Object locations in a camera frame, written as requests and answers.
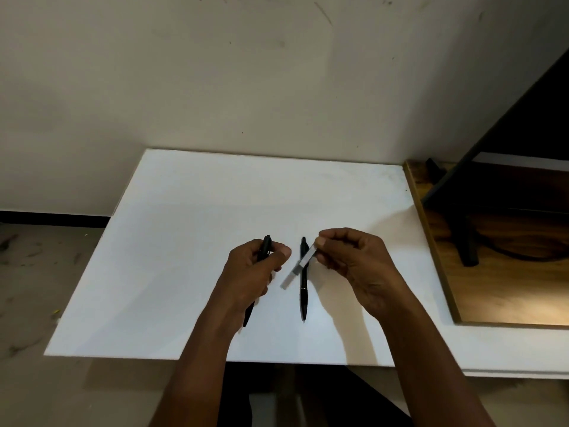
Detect person's legs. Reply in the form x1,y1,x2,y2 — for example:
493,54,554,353
217,363,412,427

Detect black metal stand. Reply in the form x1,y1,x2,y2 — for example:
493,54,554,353
421,49,569,268

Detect person's left forearm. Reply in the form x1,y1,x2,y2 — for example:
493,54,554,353
149,307,252,427

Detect person's left hand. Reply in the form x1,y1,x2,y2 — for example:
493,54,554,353
208,238,293,330

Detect black cable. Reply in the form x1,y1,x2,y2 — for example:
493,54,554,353
471,227,569,264

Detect person's right hand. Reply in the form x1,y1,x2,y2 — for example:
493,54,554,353
314,227,413,321

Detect person's right forearm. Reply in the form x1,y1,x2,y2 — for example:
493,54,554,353
377,292,497,427

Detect brown wooden board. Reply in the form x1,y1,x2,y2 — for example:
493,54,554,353
403,159,569,328

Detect black pen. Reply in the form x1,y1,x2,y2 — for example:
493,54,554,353
242,235,273,328
299,237,310,324

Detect large white sheet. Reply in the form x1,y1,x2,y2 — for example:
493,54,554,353
44,149,464,368

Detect small white strip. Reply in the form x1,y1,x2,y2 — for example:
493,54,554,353
279,244,317,291

